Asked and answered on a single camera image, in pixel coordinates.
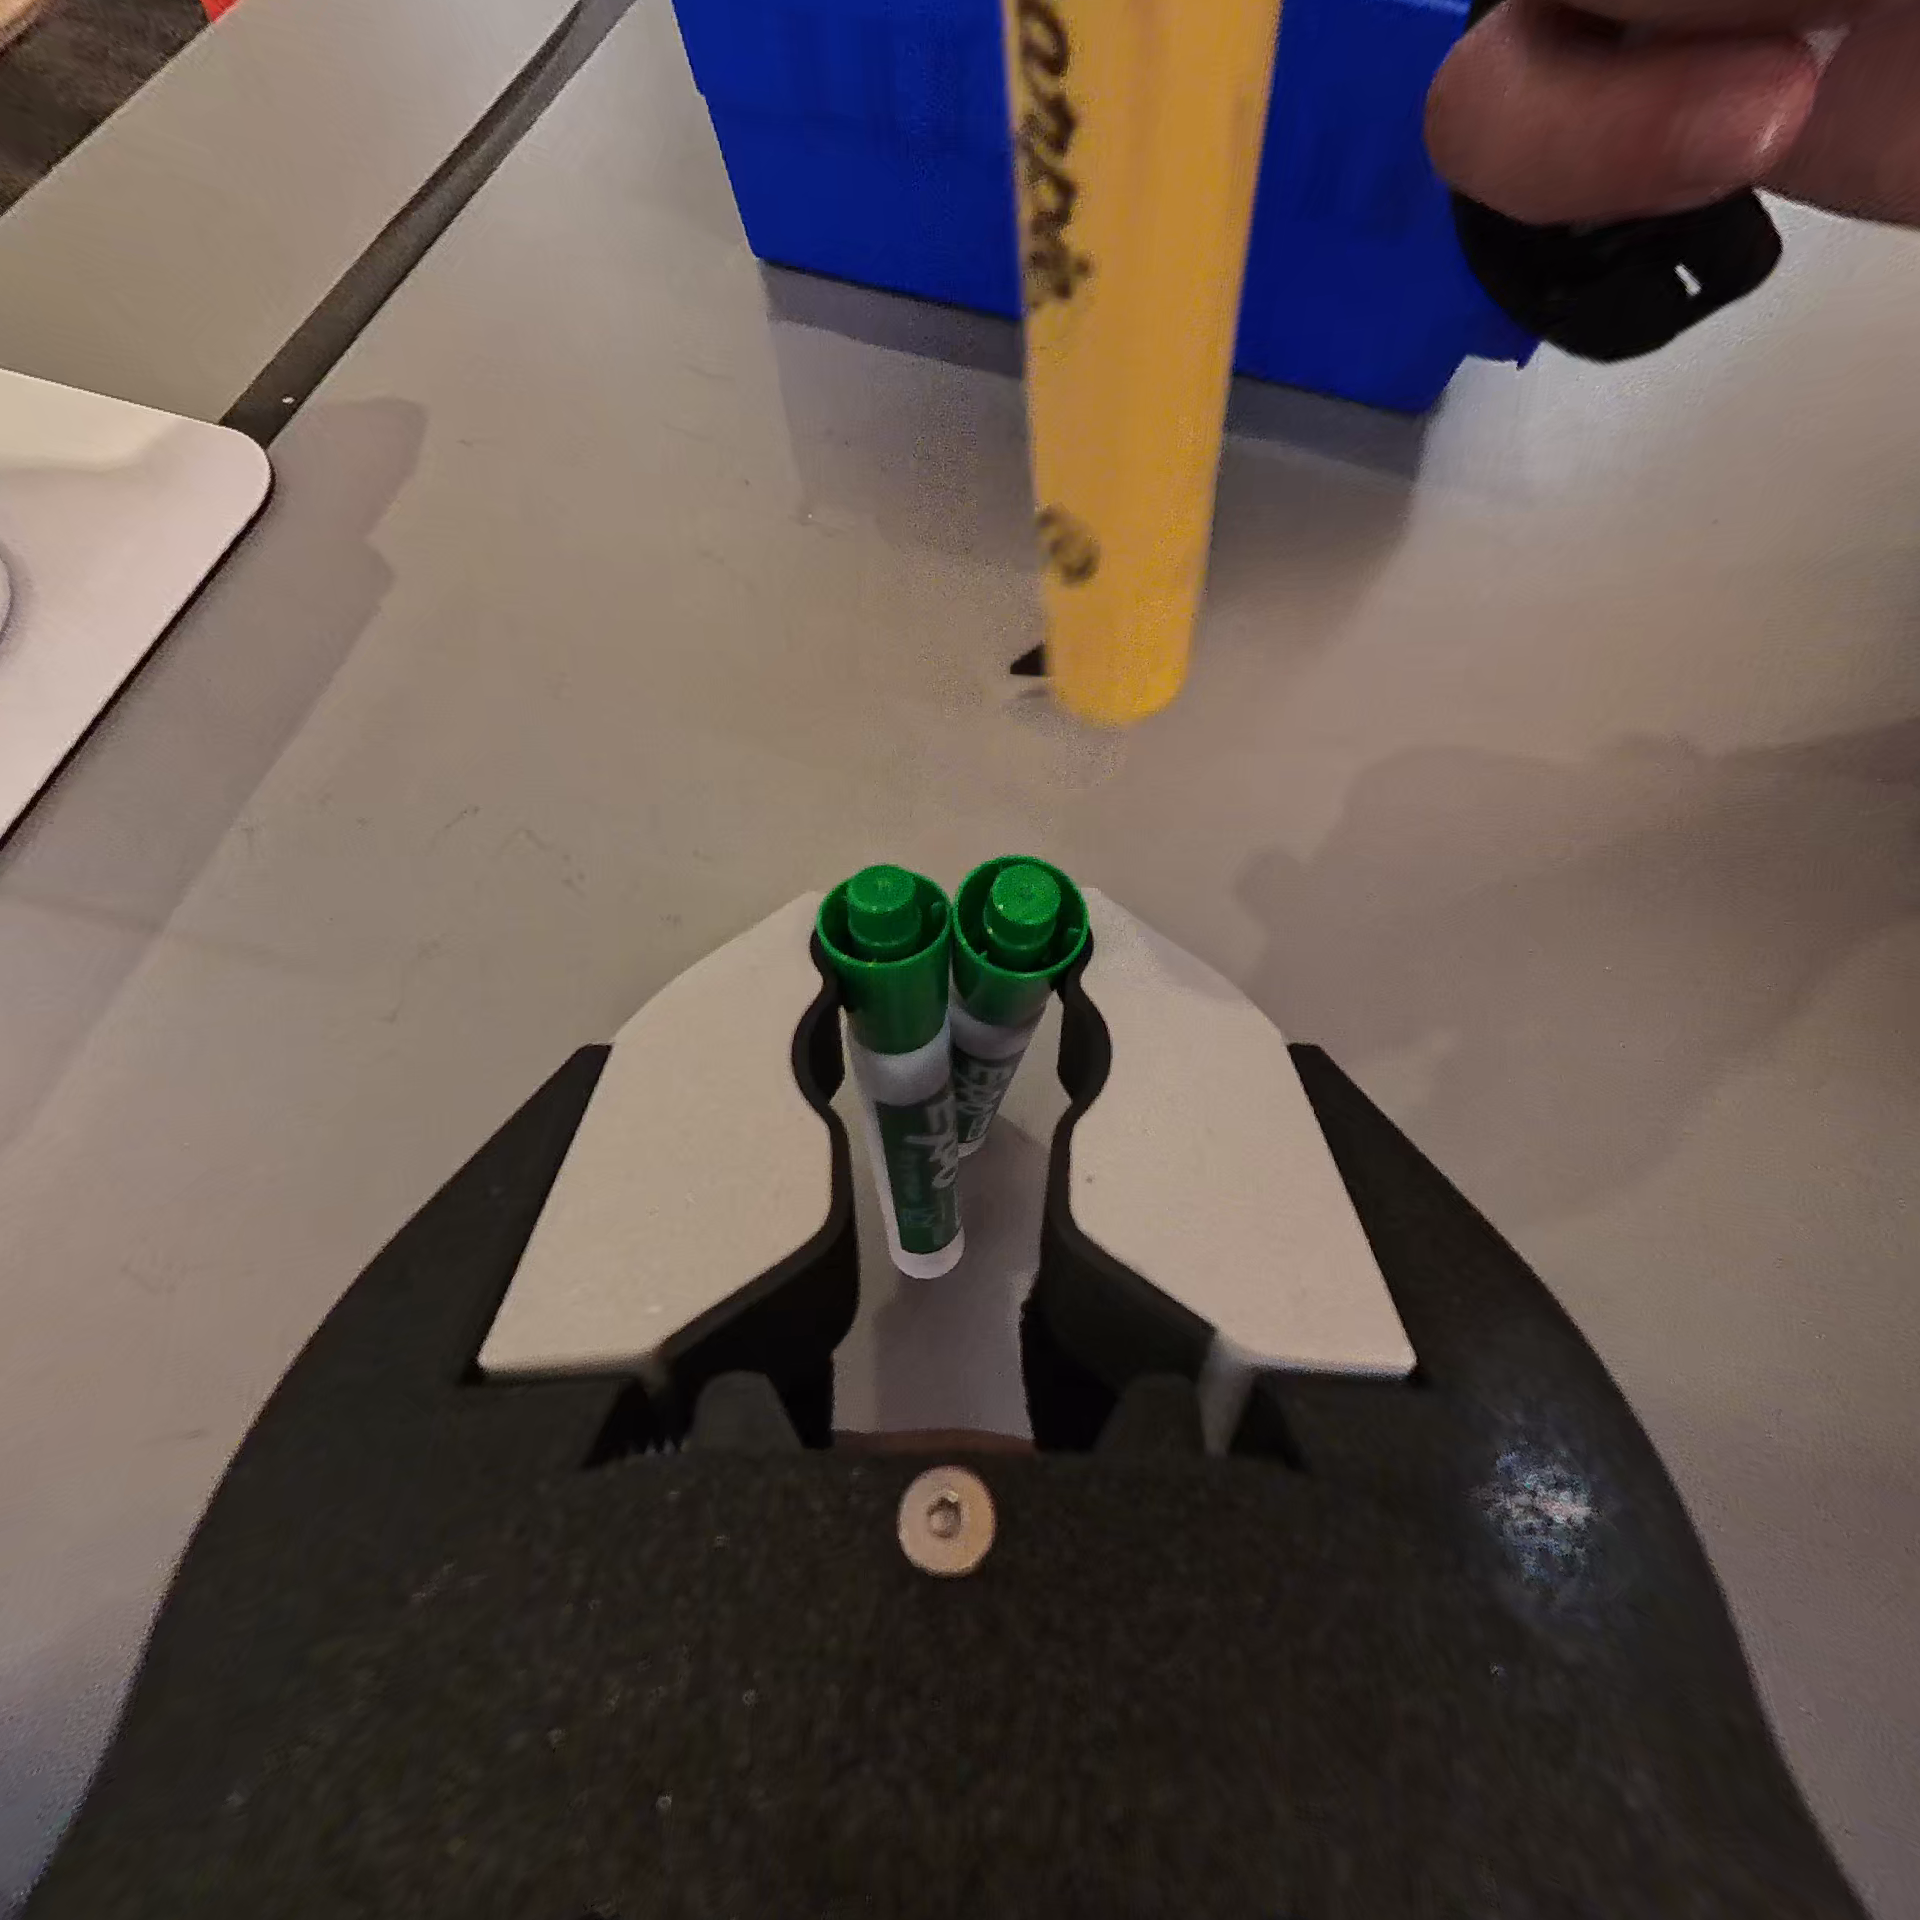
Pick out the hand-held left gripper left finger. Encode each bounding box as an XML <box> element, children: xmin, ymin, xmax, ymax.
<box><xmin>477</xmin><ymin>891</ymin><xmax>859</xmax><ymax>1423</ymax></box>

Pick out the green dry erase marker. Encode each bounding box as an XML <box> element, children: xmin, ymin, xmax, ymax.
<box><xmin>949</xmin><ymin>855</ymin><xmax>1093</xmax><ymax>1161</ymax></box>
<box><xmin>813</xmin><ymin>862</ymin><xmax>965</xmax><ymax>1280</ymax></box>

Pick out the grey desk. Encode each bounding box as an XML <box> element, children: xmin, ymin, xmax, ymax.
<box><xmin>0</xmin><ymin>0</ymin><xmax>1920</xmax><ymax>1906</ymax></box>

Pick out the yellow highlighter marker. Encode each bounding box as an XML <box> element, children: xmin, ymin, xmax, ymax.
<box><xmin>996</xmin><ymin>0</ymin><xmax>1286</xmax><ymax>729</ymax></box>

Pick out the person's right hand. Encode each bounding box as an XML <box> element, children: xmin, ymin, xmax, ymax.
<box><xmin>1422</xmin><ymin>0</ymin><xmax>1920</xmax><ymax>231</ymax></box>

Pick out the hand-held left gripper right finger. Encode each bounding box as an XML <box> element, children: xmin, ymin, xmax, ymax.
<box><xmin>1023</xmin><ymin>890</ymin><xmax>1419</xmax><ymax>1433</ymax></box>

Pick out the wooden white book stand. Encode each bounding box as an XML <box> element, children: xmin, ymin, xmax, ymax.
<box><xmin>0</xmin><ymin>368</ymin><xmax>275</xmax><ymax>841</ymax></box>

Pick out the blue plastic bin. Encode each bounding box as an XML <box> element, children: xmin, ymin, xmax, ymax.
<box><xmin>670</xmin><ymin>0</ymin><xmax>1545</xmax><ymax>414</ymax></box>

